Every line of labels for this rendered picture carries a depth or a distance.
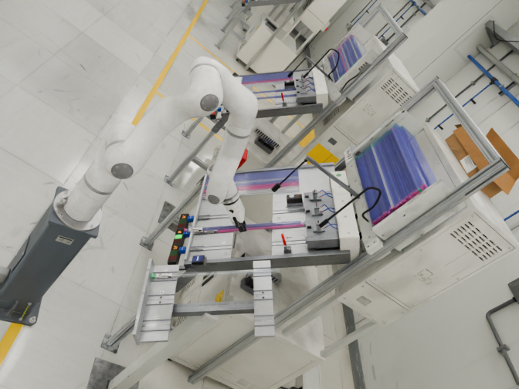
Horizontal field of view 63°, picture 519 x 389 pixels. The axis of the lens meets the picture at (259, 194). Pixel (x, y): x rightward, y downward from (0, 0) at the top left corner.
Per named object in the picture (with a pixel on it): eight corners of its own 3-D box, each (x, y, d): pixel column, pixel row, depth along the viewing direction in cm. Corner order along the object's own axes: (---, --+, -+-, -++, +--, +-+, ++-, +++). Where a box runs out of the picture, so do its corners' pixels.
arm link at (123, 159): (125, 159, 159) (124, 191, 148) (98, 141, 151) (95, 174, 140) (227, 77, 142) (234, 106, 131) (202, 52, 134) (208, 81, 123)
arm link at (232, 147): (242, 150, 143) (222, 211, 164) (253, 126, 155) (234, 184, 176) (216, 141, 143) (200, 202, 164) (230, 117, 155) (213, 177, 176)
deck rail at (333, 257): (186, 274, 188) (183, 264, 185) (187, 270, 190) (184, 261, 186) (350, 263, 180) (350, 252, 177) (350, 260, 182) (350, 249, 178)
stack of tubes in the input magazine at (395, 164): (371, 224, 172) (427, 184, 159) (354, 157, 212) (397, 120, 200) (392, 239, 176) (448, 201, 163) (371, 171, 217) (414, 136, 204)
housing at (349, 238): (340, 262, 183) (339, 238, 175) (330, 194, 222) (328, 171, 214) (359, 261, 182) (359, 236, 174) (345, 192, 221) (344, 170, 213)
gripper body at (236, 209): (236, 202, 169) (245, 223, 176) (239, 187, 178) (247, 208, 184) (219, 206, 171) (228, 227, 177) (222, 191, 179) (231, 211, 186)
